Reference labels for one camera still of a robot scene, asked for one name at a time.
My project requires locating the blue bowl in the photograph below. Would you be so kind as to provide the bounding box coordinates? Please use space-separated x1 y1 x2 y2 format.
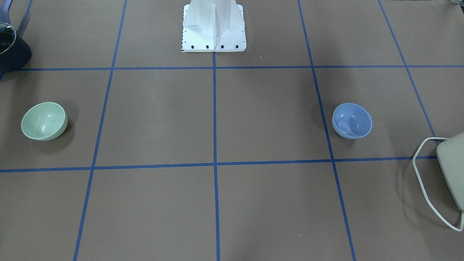
331 103 373 140

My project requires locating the green bowl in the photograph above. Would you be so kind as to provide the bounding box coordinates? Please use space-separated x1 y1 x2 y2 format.
21 102 68 141

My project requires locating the beige toaster appliance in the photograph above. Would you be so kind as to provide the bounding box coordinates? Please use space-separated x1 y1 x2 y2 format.
436 133 464 211

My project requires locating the dark blue saucepan with lid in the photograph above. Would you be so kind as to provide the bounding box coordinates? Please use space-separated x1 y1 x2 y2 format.
0 0 32 73

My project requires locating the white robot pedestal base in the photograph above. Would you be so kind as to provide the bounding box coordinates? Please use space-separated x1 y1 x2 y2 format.
181 0 247 53

